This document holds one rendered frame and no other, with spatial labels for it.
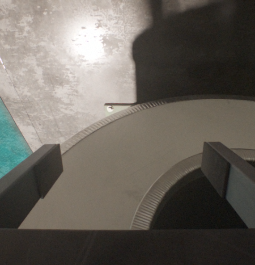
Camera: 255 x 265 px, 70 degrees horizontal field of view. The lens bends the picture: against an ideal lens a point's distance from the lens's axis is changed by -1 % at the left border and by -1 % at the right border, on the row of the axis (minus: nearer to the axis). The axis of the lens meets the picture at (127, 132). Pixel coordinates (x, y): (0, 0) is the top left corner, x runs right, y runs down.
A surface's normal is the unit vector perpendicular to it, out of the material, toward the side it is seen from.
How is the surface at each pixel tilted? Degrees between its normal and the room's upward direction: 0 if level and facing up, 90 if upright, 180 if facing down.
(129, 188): 90
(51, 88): 0
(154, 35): 0
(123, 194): 90
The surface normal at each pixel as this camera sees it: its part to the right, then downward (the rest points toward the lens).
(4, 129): -0.13, 0.65
